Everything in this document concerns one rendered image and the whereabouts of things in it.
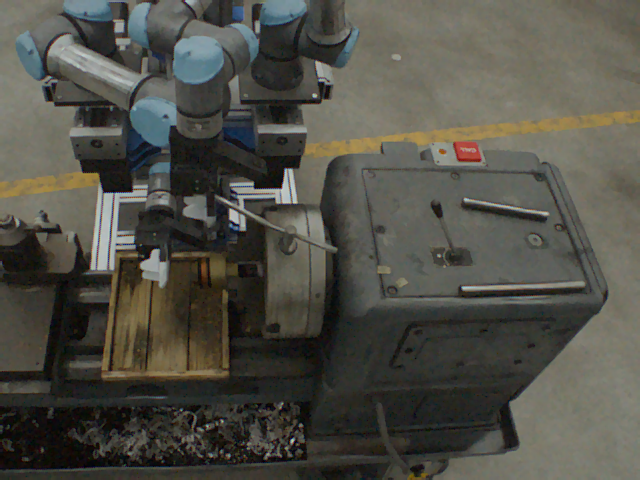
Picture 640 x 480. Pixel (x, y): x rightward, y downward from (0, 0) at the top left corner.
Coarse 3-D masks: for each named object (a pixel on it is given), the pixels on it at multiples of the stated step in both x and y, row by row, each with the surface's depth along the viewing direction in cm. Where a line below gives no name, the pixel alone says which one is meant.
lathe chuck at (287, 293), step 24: (264, 216) 138; (288, 216) 136; (264, 240) 138; (264, 264) 139; (288, 264) 131; (264, 288) 138; (288, 288) 131; (288, 312) 133; (264, 336) 141; (288, 336) 140
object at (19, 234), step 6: (18, 222) 137; (24, 222) 139; (18, 228) 136; (0, 234) 135; (6, 234) 135; (12, 234) 135; (18, 234) 136; (24, 234) 137; (0, 240) 135; (6, 240) 135; (12, 240) 136; (18, 240) 136; (6, 246) 136
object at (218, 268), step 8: (216, 256) 142; (224, 256) 141; (200, 264) 140; (208, 264) 141; (216, 264) 140; (224, 264) 140; (232, 264) 142; (200, 272) 140; (208, 272) 140; (216, 272) 140; (224, 272) 140; (232, 272) 141; (200, 280) 140; (208, 280) 141; (216, 280) 140; (224, 280) 140; (200, 288) 142; (208, 288) 142; (216, 288) 142; (224, 288) 142
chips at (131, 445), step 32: (0, 416) 169; (32, 416) 171; (64, 416) 172; (96, 416) 173; (128, 416) 174; (160, 416) 174; (192, 416) 176; (224, 416) 173; (256, 416) 177; (288, 416) 178; (0, 448) 164; (32, 448) 165; (64, 448) 167; (96, 448) 168; (128, 448) 168; (160, 448) 165; (192, 448) 166; (224, 448) 168; (256, 448) 170; (288, 448) 173
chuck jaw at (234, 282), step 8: (232, 280) 140; (240, 280) 141; (248, 280) 141; (256, 280) 141; (232, 288) 139; (240, 288) 139; (248, 288) 140; (256, 288) 140; (232, 296) 142; (240, 296) 138; (248, 296) 138; (256, 296) 139; (240, 304) 139; (248, 304) 137; (256, 304) 137; (264, 304) 138; (248, 312) 136; (256, 312) 136; (264, 312) 136; (248, 320) 136; (256, 320) 136; (264, 320) 137; (272, 328) 137
